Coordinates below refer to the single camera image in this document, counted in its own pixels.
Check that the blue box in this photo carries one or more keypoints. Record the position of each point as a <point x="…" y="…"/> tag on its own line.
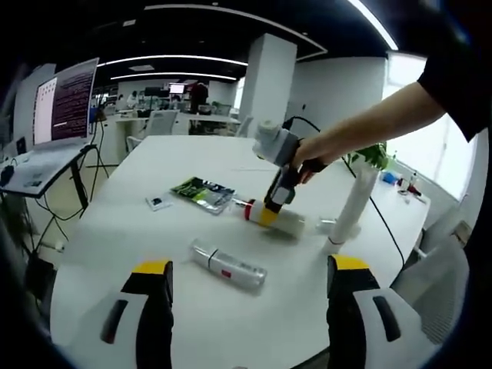
<point x="389" y="178"/>

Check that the potted green plant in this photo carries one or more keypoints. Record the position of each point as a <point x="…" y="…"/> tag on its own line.
<point x="374" y="155"/>

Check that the white pillar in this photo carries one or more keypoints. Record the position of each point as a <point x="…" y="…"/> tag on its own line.
<point x="269" y="84"/>

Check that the open laptop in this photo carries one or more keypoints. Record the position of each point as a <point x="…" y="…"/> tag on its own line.
<point x="73" y="104"/>

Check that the white bottle yellow band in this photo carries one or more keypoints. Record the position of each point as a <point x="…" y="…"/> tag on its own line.
<point x="234" y="267"/>

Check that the white office chair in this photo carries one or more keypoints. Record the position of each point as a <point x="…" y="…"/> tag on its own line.
<point x="161" y="123"/>
<point x="245" y="126"/>

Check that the black laptop stand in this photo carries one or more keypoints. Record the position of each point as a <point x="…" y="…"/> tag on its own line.
<point x="79" y="180"/>

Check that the green skincare sachet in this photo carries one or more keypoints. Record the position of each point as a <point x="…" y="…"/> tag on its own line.
<point x="200" y="192"/>

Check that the grey mesh chair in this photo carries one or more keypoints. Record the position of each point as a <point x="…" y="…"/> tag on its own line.
<point x="442" y="292"/>

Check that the bright window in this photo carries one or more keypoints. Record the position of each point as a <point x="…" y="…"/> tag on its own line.
<point x="423" y="161"/>

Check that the background computer monitor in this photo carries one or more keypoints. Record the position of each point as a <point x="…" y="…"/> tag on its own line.
<point x="176" y="88"/>

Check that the person's right hand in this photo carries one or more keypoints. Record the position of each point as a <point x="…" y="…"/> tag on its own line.
<point x="311" y="153"/>

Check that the clear skincare sachet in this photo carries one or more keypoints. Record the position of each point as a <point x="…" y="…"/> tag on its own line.
<point x="157" y="202"/>

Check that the white floor socket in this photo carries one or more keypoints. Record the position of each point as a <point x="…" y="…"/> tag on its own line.
<point x="57" y="246"/>

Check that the white skincare tube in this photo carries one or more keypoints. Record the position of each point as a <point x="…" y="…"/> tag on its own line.
<point x="351" y="207"/>

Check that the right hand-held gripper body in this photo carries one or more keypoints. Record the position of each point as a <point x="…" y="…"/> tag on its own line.
<point x="276" y="148"/>

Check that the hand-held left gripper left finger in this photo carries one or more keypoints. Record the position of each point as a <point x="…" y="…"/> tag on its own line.
<point x="153" y="326"/>

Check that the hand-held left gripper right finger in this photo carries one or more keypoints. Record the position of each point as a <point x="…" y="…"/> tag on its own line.
<point x="346" y="326"/>

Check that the small red bottles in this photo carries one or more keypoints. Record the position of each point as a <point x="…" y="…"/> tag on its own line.
<point x="412" y="188"/>

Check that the curved ceiling light strip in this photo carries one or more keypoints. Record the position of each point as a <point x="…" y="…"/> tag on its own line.
<point x="378" y="27"/>

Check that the white skincare bottle red collar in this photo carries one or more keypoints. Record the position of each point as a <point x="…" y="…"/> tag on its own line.
<point x="288" y="225"/>

